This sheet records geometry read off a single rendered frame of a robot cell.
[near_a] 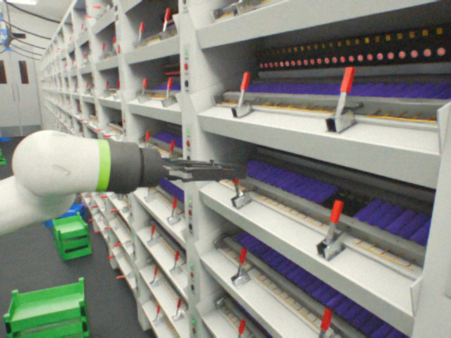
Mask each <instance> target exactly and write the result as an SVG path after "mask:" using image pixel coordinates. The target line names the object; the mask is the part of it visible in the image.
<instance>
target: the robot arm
mask: <svg viewBox="0 0 451 338"><path fill-rule="evenodd" d="M247 169H248V167H247V165H242V164H241V163H214V160H211V159H209V163H207V162H206V161H192V160H183V159H174V158H165V157H163V158H162V157H161V153H160V151H159V150H158V149H153V148H142V147H138V145H137V144H136V143H134V142H129V141H128V138H127V137H123V140H122V141H121V142H115V140H110V141H105V139H89V138H84V137H76V136H73V135H70V134H66V133H62V132H58V131H53V130H46V131H40V132H36V133H33V134H31V135H29V136H28V137H26V138H25V139H24V140H23V141H22V142H21V143H19V145H18V146H17V148H16V150H15V153H14V155H13V172H14V176H11V177H7V178H6V179H4V180H2V181H0V236H2V235H4V234H8V233H11V232H14V231H16V230H20V229H23V228H26V227H29V226H32V225H36V224H39V223H43V222H46V221H47V220H51V219H54V218H57V217H59V216H61V215H63V214H65V213H66V212H67V211H68V210H69V209H70V208H71V206H72V204H73V202H74V200H75V195H76V194H78V193H88V192H114V193H115V194H117V195H118V200H119V201H122V200H123V195H124V194H130V193H131V192H135V191H136V189H137V188H138V187H157V186H158V185H159V183H160V181H161V179H162V178H163V177H164V178H168V180H169V181H176V180H182V182H184V183H186V182H201V181H217V182H220V181H221V180H245V179H247Z"/></svg>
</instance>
